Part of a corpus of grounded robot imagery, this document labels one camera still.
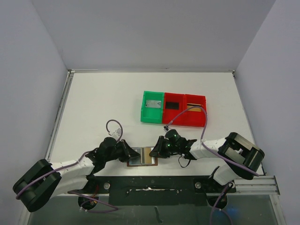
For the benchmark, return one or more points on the aluminium front frame rail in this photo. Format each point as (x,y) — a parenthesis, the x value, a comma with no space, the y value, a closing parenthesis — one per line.
(55,185)

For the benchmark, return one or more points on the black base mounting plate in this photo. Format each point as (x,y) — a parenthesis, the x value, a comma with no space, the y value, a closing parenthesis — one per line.
(154,190)

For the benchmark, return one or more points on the black card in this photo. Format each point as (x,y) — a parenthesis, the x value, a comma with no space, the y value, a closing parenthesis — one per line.
(172,105)

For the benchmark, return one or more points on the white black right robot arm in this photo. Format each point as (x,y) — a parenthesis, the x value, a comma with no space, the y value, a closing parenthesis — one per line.
(241,156)

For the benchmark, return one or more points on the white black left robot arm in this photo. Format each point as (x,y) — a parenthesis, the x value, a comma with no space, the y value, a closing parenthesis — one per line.
(41,170)

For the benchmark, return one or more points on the gold card pocket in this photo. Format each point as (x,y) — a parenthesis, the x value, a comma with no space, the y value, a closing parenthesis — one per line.
(147,159)
(194,107)

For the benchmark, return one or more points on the red plastic bin right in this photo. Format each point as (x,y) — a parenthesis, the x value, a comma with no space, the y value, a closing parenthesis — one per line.
(195,119)

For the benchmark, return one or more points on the red plastic bin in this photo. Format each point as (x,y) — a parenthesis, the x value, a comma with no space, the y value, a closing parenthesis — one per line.
(195,119)
(169,114)

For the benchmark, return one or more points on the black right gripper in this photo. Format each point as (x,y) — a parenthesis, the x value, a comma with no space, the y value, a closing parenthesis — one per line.
(161,148)

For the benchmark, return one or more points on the brown leather card holder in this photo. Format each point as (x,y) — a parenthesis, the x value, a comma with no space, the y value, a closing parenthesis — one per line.
(137,162)

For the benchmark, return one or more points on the aluminium frame rail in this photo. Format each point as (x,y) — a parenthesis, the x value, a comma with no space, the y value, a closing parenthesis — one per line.
(55,185)
(63,100)

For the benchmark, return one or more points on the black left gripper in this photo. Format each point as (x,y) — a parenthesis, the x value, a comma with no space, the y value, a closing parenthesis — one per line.
(125,150)

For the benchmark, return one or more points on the aluminium left frame rail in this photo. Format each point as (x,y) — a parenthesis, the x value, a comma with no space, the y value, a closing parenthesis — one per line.
(63,100)

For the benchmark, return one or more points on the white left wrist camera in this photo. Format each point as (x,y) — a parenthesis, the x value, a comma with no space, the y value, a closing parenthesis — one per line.
(116,134)

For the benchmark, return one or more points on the red plastic bin middle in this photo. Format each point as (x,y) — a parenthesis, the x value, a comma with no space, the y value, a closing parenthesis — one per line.
(169,114)

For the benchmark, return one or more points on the green plastic bin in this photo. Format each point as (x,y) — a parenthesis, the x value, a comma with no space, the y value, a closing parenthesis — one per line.
(152,115)

